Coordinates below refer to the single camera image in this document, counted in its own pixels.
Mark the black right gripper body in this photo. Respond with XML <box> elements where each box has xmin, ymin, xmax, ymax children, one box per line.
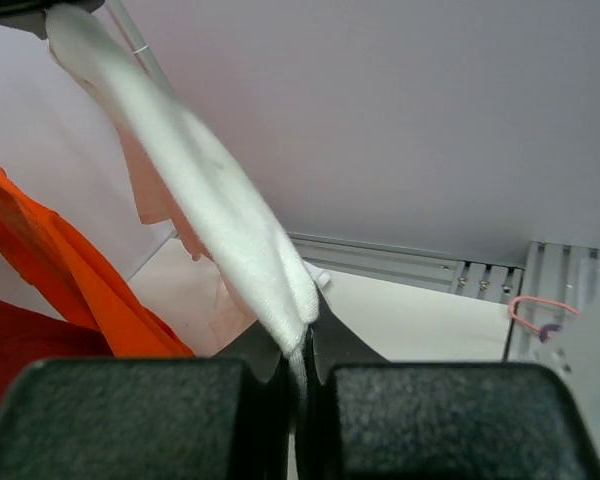
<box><xmin>0</xmin><ymin>0</ymin><xmax>105</xmax><ymax>40</ymax></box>

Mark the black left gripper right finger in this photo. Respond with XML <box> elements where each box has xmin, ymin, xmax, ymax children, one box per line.
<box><xmin>299</xmin><ymin>301</ymin><xmax>600</xmax><ymax>479</ymax></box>

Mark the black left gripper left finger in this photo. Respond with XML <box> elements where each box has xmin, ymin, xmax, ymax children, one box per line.
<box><xmin>0</xmin><ymin>326</ymin><xmax>289</xmax><ymax>479</ymax></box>

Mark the white t-shirt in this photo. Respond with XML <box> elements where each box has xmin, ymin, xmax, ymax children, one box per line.
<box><xmin>45</xmin><ymin>4</ymin><xmax>319</xmax><ymax>400</ymax></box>

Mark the pink hanger on floor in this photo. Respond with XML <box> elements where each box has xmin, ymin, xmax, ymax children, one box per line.
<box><xmin>507</xmin><ymin>295</ymin><xmax>580</xmax><ymax>343</ymax></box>

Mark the dark red t-shirt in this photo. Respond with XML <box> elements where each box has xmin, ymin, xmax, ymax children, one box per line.
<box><xmin>0</xmin><ymin>300</ymin><xmax>113</xmax><ymax>402</ymax></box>

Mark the orange t-shirt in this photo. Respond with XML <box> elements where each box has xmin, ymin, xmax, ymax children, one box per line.
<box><xmin>0</xmin><ymin>167</ymin><xmax>194</xmax><ymax>358</ymax></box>

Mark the silver clothes rack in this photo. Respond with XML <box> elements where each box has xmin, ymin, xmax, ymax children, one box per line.
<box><xmin>104</xmin><ymin>0</ymin><xmax>334</xmax><ymax>291</ymax></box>

